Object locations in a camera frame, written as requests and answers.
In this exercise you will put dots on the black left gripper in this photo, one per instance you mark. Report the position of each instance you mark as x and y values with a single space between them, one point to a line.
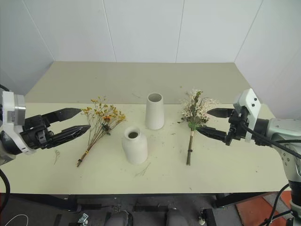
35 135

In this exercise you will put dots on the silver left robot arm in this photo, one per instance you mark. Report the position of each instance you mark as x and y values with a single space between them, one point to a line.
4 143

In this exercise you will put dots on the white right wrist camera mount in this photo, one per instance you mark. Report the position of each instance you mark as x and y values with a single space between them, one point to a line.
250 103

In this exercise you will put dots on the white dried flower bouquet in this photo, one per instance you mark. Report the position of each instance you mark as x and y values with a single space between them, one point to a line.
194 110

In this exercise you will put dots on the tall white cone vase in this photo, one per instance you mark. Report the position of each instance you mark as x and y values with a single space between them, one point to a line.
154 113

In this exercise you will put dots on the silver metal caster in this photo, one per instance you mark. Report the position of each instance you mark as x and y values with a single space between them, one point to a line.
202 217
82 219

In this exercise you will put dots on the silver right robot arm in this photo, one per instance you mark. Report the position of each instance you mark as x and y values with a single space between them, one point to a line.
279 129

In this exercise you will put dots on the black table frame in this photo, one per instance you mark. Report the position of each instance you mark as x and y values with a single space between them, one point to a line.
145 199

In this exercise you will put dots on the yellow dried flower bouquet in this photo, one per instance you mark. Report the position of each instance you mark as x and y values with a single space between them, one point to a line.
104 118

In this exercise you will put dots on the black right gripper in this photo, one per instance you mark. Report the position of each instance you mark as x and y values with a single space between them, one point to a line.
238 128

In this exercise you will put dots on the short white bottle vase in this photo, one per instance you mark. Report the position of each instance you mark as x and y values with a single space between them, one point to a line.
134 148

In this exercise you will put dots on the orange floor mat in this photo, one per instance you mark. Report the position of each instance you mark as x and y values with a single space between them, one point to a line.
258 207

